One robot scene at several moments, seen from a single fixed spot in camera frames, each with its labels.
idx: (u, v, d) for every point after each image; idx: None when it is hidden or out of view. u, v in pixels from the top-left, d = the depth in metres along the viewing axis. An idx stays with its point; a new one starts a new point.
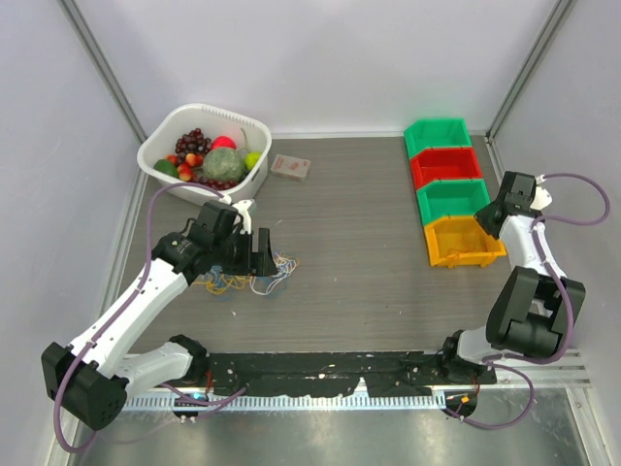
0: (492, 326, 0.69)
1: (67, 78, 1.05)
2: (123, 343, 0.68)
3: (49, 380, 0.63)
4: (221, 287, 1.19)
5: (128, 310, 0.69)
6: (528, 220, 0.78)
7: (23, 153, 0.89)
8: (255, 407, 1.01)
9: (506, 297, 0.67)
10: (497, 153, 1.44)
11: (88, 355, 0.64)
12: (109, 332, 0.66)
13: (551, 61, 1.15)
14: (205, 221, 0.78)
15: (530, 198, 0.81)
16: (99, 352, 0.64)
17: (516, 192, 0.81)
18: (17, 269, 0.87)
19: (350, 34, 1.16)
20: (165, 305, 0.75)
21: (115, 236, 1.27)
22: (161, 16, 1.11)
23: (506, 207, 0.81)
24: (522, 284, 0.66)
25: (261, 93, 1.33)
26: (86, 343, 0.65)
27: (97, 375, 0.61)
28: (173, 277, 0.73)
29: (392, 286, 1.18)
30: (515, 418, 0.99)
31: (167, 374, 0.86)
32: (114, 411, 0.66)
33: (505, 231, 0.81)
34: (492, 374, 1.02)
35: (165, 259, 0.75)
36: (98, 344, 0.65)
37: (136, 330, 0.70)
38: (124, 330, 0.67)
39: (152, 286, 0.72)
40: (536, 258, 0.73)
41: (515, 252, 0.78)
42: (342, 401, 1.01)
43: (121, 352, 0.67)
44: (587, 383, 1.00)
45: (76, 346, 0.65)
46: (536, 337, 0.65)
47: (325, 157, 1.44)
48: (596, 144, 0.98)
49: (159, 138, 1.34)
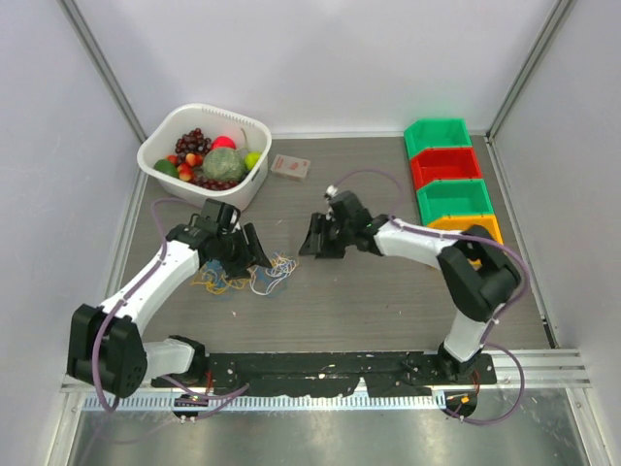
0: (473, 311, 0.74)
1: (67, 78, 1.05)
2: (150, 305, 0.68)
3: (75, 344, 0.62)
4: (221, 286, 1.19)
5: (154, 276, 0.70)
6: (393, 228, 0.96)
7: (23, 153, 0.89)
8: (255, 407, 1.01)
9: (459, 282, 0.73)
10: (497, 153, 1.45)
11: (122, 312, 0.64)
12: (139, 292, 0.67)
13: (551, 62, 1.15)
14: (209, 214, 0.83)
15: (365, 210, 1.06)
16: (132, 308, 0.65)
17: (354, 215, 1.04)
18: (17, 269, 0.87)
19: (350, 34, 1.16)
20: (179, 282, 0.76)
21: (115, 236, 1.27)
22: (160, 16, 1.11)
23: (361, 229, 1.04)
24: (457, 262, 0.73)
25: (261, 93, 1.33)
26: (118, 300, 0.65)
27: (131, 328, 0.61)
28: (189, 253, 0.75)
29: (393, 286, 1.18)
30: (506, 414, 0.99)
31: (173, 368, 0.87)
32: (136, 375, 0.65)
33: (386, 246, 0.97)
34: (492, 374, 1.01)
35: (179, 241, 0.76)
36: (129, 302, 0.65)
37: (160, 294, 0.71)
38: (151, 288, 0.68)
39: (173, 259, 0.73)
40: (432, 239, 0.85)
41: (410, 252, 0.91)
42: (342, 401, 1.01)
43: (148, 314, 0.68)
44: (587, 383, 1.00)
45: (106, 305, 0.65)
46: (501, 285, 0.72)
47: (325, 157, 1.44)
48: (595, 144, 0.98)
49: (159, 138, 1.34)
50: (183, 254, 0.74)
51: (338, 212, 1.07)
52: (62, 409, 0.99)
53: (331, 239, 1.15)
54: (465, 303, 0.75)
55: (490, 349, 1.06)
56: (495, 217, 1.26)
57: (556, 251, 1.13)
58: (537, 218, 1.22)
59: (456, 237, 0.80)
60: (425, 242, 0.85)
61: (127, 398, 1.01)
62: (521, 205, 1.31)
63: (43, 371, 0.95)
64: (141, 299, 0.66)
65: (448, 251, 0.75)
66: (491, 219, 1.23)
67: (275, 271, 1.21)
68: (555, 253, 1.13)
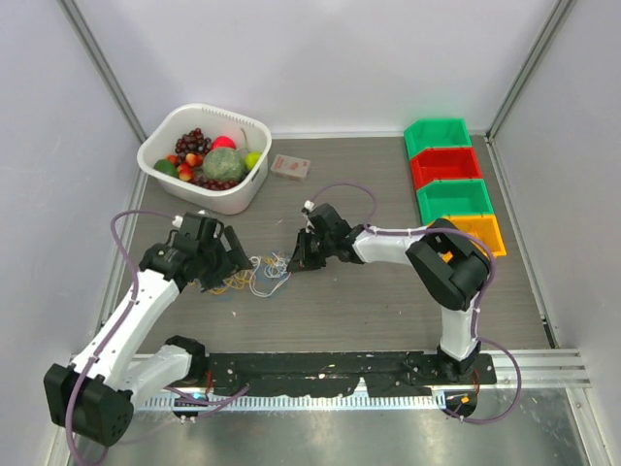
0: (449, 301, 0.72)
1: (67, 78, 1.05)
2: (126, 353, 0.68)
3: (54, 405, 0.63)
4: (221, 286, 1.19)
5: (127, 319, 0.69)
6: (368, 233, 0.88)
7: (23, 153, 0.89)
8: (255, 407, 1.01)
9: (430, 275, 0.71)
10: (497, 153, 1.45)
11: (94, 370, 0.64)
12: (111, 345, 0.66)
13: (551, 61, 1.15)
14: (187, 231, 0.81)
15: (344, 219, 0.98)
16: (104, 366, 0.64)
17: (334, 226, 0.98)
18: (17, 269, 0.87)
19: (350, 34, 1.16)
20: (159, 314, 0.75)
21: (115, 236, 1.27)
22: (160, 16, 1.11)
23: (341, 241, 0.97)
24: (425, 254, 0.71)
25: (261, 93, 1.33)
26: (90, 358, 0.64)
27: (104, 388, 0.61)
28: (164, 284, 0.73)
29: (393, 286, 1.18)
30: (504, 414, 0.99)
31: (169, 379, 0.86)
32: (122, 423, 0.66)
33: (363, 252, 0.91)
34: (492, 374, 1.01)
35: (154, 268, 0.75)
36: (100, 358, 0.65)
37: (136, 337, 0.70)
38: (125, 336, 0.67)
39: (147, 296, 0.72)
40: (401, 237, 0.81)
41: (387, 255, 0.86)
42: (342, 401, 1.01)
43: (124, 364, 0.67)
44: (587, 383, 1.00)
45: (78, 363, 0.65)
46: (469, 272, 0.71)
47: (325, 157, 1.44)
48: (595, 144, 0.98)
49: (159, 138, 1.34)
50: (156, 289, 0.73)
51: (316, 224, 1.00)
52: None
53: (312, 250, 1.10)
54: (441, 295, 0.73)
55: (490, 349, 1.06)
56: (495, 217, 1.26)
57: (557, 251, 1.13)
58: (537, 218, 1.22)
59: (423, 231, 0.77)
60: (396, 243, 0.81)
61: None
62: (521, 206, 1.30)
63: (43, 371, 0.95)
64: (113, 353, 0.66)
65: (417, 246, 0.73)
66: (491, 219, 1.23)
67: (275, 271, 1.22)
68: (555, 253, 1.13)
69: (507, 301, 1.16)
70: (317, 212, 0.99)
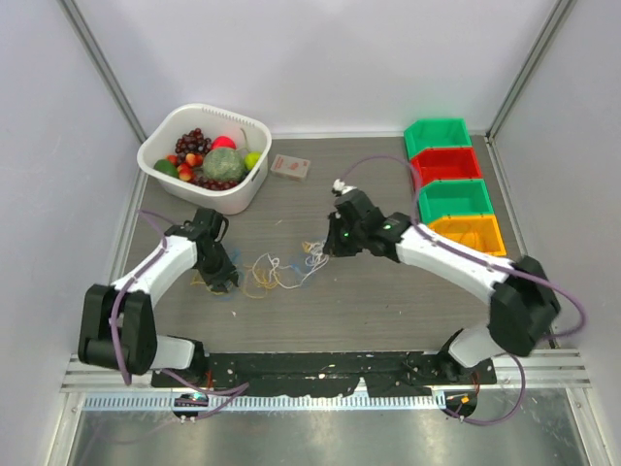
0: (515, 347, 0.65)
1: (67, 78, 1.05)
2: (157, 287, 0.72)
3: (90, 321, 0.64)
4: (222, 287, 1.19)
5: (159, 261, 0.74)
6: (421, 237, 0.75)
7: (23, 153, 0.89)
8: (255, 407, 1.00)
9: (508, 320, 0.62)
10: (497, 153, 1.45)
11: (133, 287, 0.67)
12: (147, 274, 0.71)
13: (551, 62, 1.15)
14: (202, 217, 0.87)
15: (378, 208, 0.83)
16: (143, 284, 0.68)
17: (365, 216, 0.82)
18: (18, 269, 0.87)
19: (350, 34, 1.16)
20: (179, 273, 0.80)
21: (115, 236, 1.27)
22: (160, 16, 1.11)
23: (375, 233, 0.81)
24: (511, 303, 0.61)
25: (262, 93, 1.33)
26: (129, 278, 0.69)
27: (145, 298, 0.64)
28: (190, 243, 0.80)
29: (393, 286, 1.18)
30: (508, 415, 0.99)
31: (174, 361, 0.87)
32: (148, 353, 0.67)
33: (408, 256, 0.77)
34: (492, 374, 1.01)
35: (178, 235, 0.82)
36: (139, 280, 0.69)
37: (166, 278, 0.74)
38: (160, 269, 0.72)
39: (175, 248, 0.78)
40: (476, 267, 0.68)
41: (441, 270, 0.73)
42: (342, 401, 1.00)
43: (156, 294, 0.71)
44: (587, 383, 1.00)
45: (116, 283, 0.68)
46: (546, 321, 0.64)
47: (325, 157, 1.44)
48: (595, 144, 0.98)
49: (159, 138, 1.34)
50: (182, 247, 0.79)
51: (343, 213, 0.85)
52: (62, 409, 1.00)
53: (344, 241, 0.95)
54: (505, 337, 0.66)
55: None
56: (495, 217, 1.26)
57: (557, 251, 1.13)
58: (537, 218, 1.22)
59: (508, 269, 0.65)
60: (470, 272, 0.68)
61: (127, 398, 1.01)
62: (521, 206, 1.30)
63: (43, 370, 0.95)
64: (148, 278, 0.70)
65: (501, 288, 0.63)
66: (491, 219, 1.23)
67: (310, 254, 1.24)
68: (556, 253, 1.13)
69: None
70: (344, 197, 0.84)
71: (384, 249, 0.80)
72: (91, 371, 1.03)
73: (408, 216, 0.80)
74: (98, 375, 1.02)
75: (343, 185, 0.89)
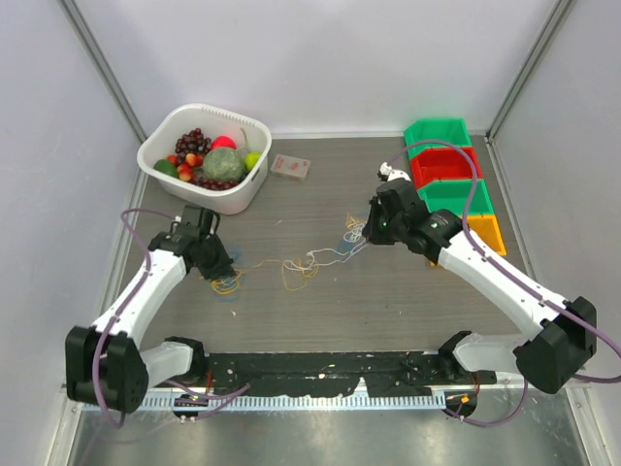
0: (539, 382, 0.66)
1: (67, 78, 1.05)
2: (143, 318, 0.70)
3: (74, 367, 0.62)
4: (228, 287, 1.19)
5: (142, 287, 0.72)
6: (472, 248, 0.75)
7: (23, 152, 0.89)
8: (255, 407, 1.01)
9: (545, 359, 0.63)
10: (497, 153, 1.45)
11: (115, 329, 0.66)
12: (130, 307, 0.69)
13: (551, 62, 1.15)
14: (189, 219, 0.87)
15: (423, 201, 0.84)
16: (126, 323, 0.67)
17: (409, 207, 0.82)
18: (17, 269, 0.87)
19: (350, 34, 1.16)
20: (169, 289, 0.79)
21: (116, 236, 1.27)
22: (160, 16, 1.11)
23: (417, 228, 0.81)
24: (556, 346, 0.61)
25: (262, 92, 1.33)
26: (112, 317, 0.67)
27: (127, 343, 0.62)
28: (176, 259, 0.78)
29: (393, 286, 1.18)
30: (512, 414, 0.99)
31: (175, 369, 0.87)
32: (140, 390, 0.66)
33: (451, 264, 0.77)
34: (491, 374, 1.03)
35: (163, 249, 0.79)
36: (121, 318, 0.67)
37: (152, 303, 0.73)
38: (144, 298, 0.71)
39: (159, 268, 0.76)
40: (529, 299, 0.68)
41: (486, 287, 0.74)
42: (342, 401, 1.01)
43: (141, 327, 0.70)
44: (587, 384, 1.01)
45: (99, 324, 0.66)
46: (578, 363, 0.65)
47: (325, 157, 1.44)
48: (595, 144, 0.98)
49: (159, 138, 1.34)
50: (168, 262, 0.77)
51: (386, 202, 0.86)
52: (62, 409, 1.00)
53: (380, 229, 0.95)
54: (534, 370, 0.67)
55: None
56: (495, 217, 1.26)
57: (556, 251, 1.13)
58: (537, 218, 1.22)
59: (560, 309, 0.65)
60: (519, 301, 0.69)
61: None
62: (521, 206, 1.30)
63: (43, 371, 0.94)
64: (132, 313, 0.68)
65: (550, 329, 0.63)
66: (491, 219, 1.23)
67: (349, 235, 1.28)
68: (556, 253, 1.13)
69: None
70: (390, 187, 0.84)
71: (423, 244, 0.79)
72: None
73: (456, 216, 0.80)
74: None
75: (390, 170, 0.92)
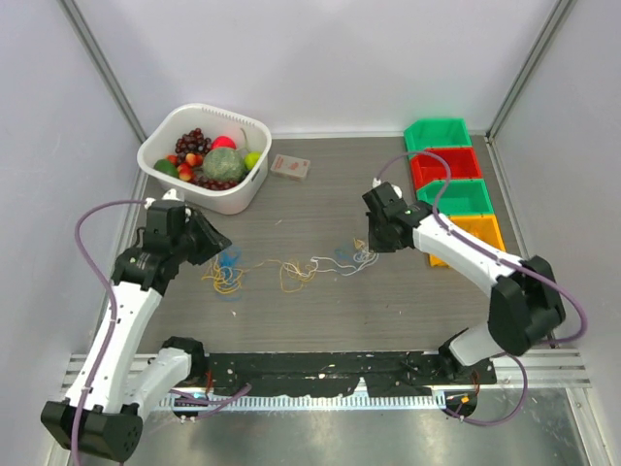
0: (510, 344, 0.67)
1: (67, 77, 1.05)
2: (119, 375, 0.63)
3: (60, 438, 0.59)
4: (229, 287, 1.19)
5: (112, 342, 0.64)
6: (438, 224, 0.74)
7: (23, 153, 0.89)
8: (255, 407, 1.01)
9: (506, 316, 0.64)
10: (497, 153, 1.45)
11: (89, 401, 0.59)
12: (102, 370, 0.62)
13: (551, 62, 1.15)
14: (155, 226, 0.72)
15: (403, 199, 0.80)
16: (101, 391, 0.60)
17: (388, 202, 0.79)
18: (18, 269, 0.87)
19: (350, 34, 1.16)
20: (149, 318, 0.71)
21: (115, 236, 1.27)
22: (160, 16, 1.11)
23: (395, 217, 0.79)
24: (510, 297, 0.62)
25: (262, 93, 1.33)
26: (82, 390, 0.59)
27: (104, 416, 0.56)
28: (145, 295, 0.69)
29: (393, 286, 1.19)
30: (511, 414, 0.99)
31: (172, 382, 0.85)
32: (135, 437, 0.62)
33: (422, 245, 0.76)
34: (492, 374, 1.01)
35: (131, 281, 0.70)
36: (94, 387, 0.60)
37: (127, 353, 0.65)
38: (116, 355, 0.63)
39: (127, 312, 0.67)
40: (487, 259, 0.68)
41: (455, 263, 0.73)
42: (342, 401, 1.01)
43: (121, 385, 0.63)
44: (587, 383, 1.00)
45: (72, 397, 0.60)
46: (545, 322, 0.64)
47: (325, 157, 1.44)
48: (595, 144, 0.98)
49: (159, 138, 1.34)
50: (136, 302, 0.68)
51: (370, 205, 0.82)
52: None
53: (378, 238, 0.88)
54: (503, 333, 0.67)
55: None
56: (495, 217, 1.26)
57: (556, 251, 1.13)
58: (537, 218, 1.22)
59: (516, 264, 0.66)
60: (477, 263, 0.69)
61: None
62: (521, 206, 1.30)
63: (43, 371, 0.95)
64: (107, 378, 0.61)
65: (505, 282, 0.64)
66: (491, 219, 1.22)
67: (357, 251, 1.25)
68: (556, 253, 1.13)
69: None
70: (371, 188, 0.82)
71: (401, 232, 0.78)
72: None
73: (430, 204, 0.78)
74: None
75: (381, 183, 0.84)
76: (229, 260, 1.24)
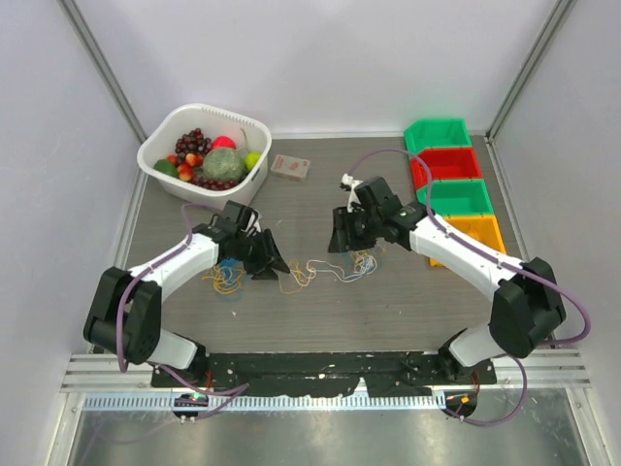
0: (512, 345, 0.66)
1: (67, 79, 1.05)
2: (172, 281, 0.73)
3: (98, 305, 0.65)
4: (228, 287, 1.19)
5: (178, 255, 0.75)
6: (435, 227, 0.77)
7: (23, 154, 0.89)
8: (255, 407, 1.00)
9: (509, 318, 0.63)
10: (497, 153, 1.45)
11: (148, 277, 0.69)
12: (163, 267, 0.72)
13: (551, 62, 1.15)
14: (229, 215, 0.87)
15: (396, 196, 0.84)
16: (157, 277, 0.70)
17: (383, 201, 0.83)
18: (18, 270, 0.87)
19: (350, 35, 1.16)
20: (197, 271, 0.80)
21: (115, 236, 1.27)
22: (160, 16, 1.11)
23: (389, 218, 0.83)
24: (515, 302, 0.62)
25: (262, 93, 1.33)
26: (147, 266, 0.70)
27: (156, 290, 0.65)
28: (211, 246, 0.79)
29: (393, 286, 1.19)
30: (510, 415, 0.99)
31: (177, 364, 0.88)
32: (147, 349, 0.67)
33: (420, 248, 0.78)
34: (492, 374, 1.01)
35: (204, 235, 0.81)
36: (155, 270, 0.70)
37: (181, 274, 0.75)
38: (179, 264, 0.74)
39: (197, 246, 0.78)
40: (488, 263, 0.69)
41: (453, 265, 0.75)
42: (342, 401, 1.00)
43: (170, 286, 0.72)
44: (587, 383, 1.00)
45: (134, 270, 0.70)
46: (546, 323, 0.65)
47: (325, 157, 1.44)
48: (595, 145, 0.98)
49: (159, 138, 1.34)
50: (206, 244, 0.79)
51: (361, 199, 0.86)
52: (63, 409, 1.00)
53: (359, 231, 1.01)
54: (505, 335, 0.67)
55: None
56: (495, 217, 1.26)
57: (556, 251, 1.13)
58: (537, 218, 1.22)
59: (518, 268, 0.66)
60: (478, 266, 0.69)
61: (126, 398, 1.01)
62: (521, 206, 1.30)
63: (43, 371, 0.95)
64: (165, 272, 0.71)
65: (506, 285, 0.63)
66: (491, 219, 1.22)
67: (357, 269, 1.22)
68: (556, 253, 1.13)
69: None
70: (364, 183, 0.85)
71: (395, 233, 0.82)
72: (91, 371, 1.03)
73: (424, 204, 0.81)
74: (97, 375, 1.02)
75: (352, 179, 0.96)
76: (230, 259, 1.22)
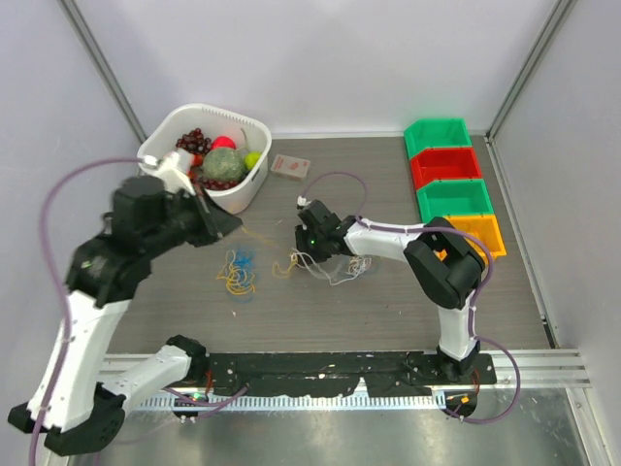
0: (444, 301, 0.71)
1: (67, 79, 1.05)
2: (82, 388, 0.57)
3: None
4: (242, 287, 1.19)
5: (67, 363, 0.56)
6: (360, 227, 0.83)
7: (23, 153, 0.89)
8: (255, 407, 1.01)
9: (426, 274, 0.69)
10: (497, 153, 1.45)
11: (49, 416, 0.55)
12: (59, 389, 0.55)
13: (551, 61, 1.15)
14: (118, 216, 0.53)
15: (335, 215, 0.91)
16: (57, 412, 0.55)
17: (322, 219, 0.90)
18: (18, 270, 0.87)
19: (350, 34, 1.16)
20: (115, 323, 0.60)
21: None
22: (159, 16, 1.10)
23: (331, 234, 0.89)
24: (422, 254, 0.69)
25: (261, 93, 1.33)
26: (40, 408, 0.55)
27: (62, 438, 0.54)
28: (99, 311, 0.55)
29: (393, 287, 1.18)
30: (493, 418, 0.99)
31: (167, 381, 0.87)
32: (111, 427, 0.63)
33: (356, 248, 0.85)
34: (492, 374, 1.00)
35: (85, 288, 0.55)
36: (52, 406, 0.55)
37: (86, 372, 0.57)
38: (77, 369, 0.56)
39: (81, 329, 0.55)
40: (397, 234, 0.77)
41: (378, 250, 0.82)
42: (342, 401, 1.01)
43: (85, 396, 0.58)
44: (587, 383, 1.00)
45: (33, 408, 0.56)
46: (463, 270, 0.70)
47: (325, 157, 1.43)
48: (595, 144, 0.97)
49: (159, 138, 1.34)
50: (93, 315, 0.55)
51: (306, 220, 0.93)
52: None
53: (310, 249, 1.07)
54: (436, 294, 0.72)
55: (491, 349, 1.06)
56: (495, 217, 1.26)
57: (557, 251, 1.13)
58: (537, 218, 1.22)
59: (420, 230, 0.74)
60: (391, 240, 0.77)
61: None
62: (521, 206, 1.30)
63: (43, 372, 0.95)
64: (63, 398, 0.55)
65: (413, 245, 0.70)
66: (491, 219, 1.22)
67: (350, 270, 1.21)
68: (556, 253, 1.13)
69: (506, 301, 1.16)
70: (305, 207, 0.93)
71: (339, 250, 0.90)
72: None
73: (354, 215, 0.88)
74: None
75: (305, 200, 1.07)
76: (245, 260, 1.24)
